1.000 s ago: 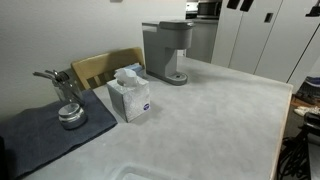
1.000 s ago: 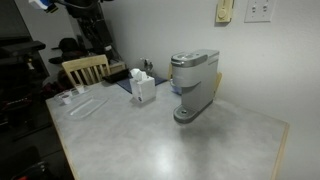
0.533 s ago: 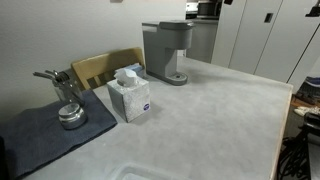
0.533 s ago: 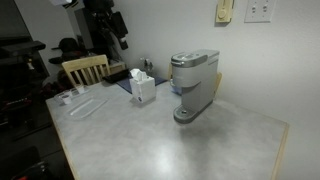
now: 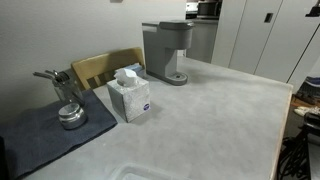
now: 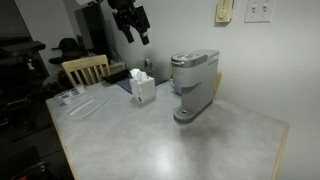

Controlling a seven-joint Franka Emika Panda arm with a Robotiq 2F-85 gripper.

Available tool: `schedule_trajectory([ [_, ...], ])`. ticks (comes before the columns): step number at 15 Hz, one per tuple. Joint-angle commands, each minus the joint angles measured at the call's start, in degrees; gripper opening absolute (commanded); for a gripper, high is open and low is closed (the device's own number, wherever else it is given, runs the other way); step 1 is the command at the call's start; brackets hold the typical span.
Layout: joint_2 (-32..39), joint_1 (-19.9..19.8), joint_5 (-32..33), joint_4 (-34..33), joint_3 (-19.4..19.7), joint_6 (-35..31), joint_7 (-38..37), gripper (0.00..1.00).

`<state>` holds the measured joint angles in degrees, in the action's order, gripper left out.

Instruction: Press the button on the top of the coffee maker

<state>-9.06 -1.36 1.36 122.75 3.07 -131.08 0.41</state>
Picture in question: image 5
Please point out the grey single-serve coffee maker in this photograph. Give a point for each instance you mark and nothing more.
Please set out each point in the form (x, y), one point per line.
(163, 50)

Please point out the grey patterned tissue box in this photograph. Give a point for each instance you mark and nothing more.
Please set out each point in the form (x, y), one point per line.
(133, 100)

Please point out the light blue cardboard box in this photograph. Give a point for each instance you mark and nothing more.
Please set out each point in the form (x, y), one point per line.
(137, 68)

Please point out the white tissue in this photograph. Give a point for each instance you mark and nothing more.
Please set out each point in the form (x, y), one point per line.
(126, 76)

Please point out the grey kitchen counter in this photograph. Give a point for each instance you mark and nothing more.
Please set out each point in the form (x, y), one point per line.
(203, 40)

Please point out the clear glass jar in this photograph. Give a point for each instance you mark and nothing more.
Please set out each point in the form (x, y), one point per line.
(68, 91)

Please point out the black microwave oven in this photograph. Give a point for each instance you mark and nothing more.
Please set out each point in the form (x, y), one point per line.
(208, 8)

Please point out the white cabinet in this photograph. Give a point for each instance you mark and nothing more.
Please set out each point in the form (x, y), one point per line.
(266, 46)

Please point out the dark blue cloth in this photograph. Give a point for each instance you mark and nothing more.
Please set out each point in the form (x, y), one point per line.
(33, 136)

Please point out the stack of clutter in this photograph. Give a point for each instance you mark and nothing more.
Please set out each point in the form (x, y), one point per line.
(310, 90)

